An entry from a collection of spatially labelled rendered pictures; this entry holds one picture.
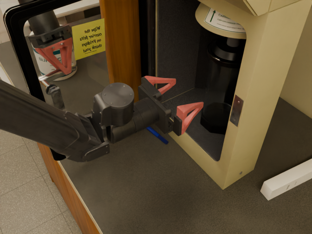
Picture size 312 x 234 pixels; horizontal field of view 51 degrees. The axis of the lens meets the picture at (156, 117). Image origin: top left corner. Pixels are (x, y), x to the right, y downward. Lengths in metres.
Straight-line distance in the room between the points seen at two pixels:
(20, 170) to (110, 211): 1.44
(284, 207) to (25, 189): 1.57
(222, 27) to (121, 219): 0.48
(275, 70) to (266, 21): 0.13
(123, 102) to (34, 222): 1.47
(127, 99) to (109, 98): 0.03
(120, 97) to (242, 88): 0.22
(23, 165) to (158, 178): 1.47
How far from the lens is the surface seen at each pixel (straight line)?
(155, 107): 0.65
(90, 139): 0.58
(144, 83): 0.69
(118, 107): 0.56
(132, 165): 0.87
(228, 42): 0.73
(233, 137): 0.70
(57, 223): 1.92
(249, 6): 0.49
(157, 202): 0.81
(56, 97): 0.70
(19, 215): 2.01
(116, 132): 0.62
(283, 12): 0.56
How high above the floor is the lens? 1.64
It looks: 44 degrees down
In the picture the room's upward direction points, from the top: straight up
